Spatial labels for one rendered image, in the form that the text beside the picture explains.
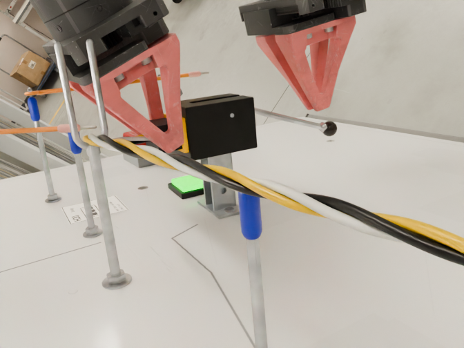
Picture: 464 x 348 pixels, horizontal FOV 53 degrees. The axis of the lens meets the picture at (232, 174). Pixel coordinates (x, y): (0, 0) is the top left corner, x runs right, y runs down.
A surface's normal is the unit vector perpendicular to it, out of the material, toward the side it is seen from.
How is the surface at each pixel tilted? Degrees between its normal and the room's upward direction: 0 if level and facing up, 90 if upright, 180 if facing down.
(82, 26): 77
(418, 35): 0
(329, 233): 50
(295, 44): 102
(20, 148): 90
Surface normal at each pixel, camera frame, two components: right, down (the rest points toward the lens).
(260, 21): -0.87, 0.36
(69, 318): -0.09, -0.95
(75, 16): 0.07, 0.47
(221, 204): 0.43, 0.22
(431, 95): -0.71, -0.44
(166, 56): 0.60, 0.50
